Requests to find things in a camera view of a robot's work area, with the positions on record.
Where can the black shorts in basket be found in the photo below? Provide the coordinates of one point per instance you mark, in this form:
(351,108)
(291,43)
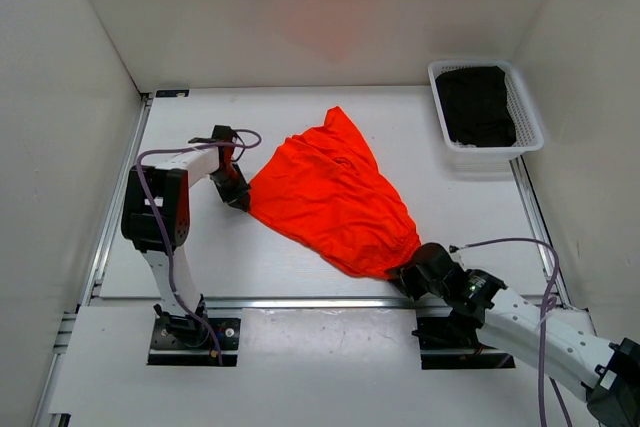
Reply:
(474,104)

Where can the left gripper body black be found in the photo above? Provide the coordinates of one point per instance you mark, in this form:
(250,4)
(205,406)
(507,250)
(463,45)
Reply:
(222,174)

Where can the aluminium rail left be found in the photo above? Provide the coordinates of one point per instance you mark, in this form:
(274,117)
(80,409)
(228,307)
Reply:
(109,227)

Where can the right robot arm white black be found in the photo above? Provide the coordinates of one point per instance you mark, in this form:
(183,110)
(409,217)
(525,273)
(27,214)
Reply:
(485,311)

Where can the orange shorts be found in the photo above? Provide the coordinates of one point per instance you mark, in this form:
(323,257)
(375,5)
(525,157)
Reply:
(323,189)

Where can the aluminium rail right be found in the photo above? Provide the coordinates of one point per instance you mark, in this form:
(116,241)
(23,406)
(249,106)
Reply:
(538,228)

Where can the aluminium rail front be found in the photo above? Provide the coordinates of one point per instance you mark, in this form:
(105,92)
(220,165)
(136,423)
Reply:
(234,303)

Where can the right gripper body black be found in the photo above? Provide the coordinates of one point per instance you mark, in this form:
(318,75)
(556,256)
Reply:
(414,283)

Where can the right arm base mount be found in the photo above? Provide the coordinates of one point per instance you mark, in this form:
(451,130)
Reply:
(450,343)

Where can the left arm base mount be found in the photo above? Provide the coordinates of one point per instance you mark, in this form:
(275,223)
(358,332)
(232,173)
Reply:
(182,341)

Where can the aluminium rail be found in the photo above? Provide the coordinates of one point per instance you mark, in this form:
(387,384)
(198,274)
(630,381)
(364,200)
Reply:
(234,303)
(109,227)
(538,228)

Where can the white plastic basket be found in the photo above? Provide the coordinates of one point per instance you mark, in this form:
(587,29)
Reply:
(529,137)

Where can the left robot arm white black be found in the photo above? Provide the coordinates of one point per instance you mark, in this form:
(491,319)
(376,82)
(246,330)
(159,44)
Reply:
(156,219)

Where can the small dark label sticker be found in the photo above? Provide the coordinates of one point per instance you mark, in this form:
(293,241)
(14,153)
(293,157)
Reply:
(172,93)

